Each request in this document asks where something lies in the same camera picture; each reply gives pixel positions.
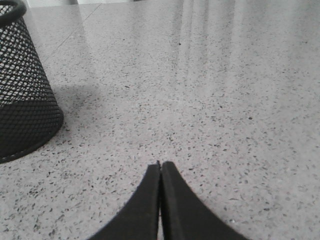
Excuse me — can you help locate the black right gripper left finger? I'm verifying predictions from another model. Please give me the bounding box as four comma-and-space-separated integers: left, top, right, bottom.
91, 163, 161, 240

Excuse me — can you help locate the black mesh pen bucket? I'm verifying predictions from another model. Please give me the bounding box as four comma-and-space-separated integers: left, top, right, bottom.
0, 0, 64, 163

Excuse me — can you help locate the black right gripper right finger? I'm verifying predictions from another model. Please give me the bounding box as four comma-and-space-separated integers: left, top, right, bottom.
161, 161, 245, 240

